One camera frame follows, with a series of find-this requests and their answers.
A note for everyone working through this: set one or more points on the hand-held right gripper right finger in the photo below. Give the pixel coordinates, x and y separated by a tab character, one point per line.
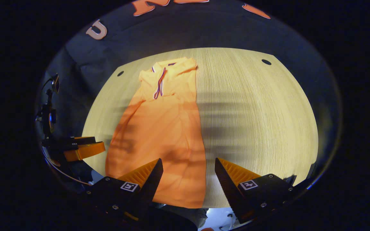
228	189

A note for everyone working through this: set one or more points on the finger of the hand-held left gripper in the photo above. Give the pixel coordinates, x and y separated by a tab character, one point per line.
85	150
82	140

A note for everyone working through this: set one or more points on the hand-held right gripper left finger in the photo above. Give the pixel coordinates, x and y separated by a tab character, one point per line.
151	183

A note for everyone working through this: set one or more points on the orange T-shirt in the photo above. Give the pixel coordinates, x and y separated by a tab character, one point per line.
162	134

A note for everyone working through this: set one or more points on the person's grey clothing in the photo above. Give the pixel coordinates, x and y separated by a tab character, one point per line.
185	215

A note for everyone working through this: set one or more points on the black backdrop cloth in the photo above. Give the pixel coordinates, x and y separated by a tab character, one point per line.
204	29

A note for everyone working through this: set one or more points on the black stand with camera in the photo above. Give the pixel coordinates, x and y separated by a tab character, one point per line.
47	115

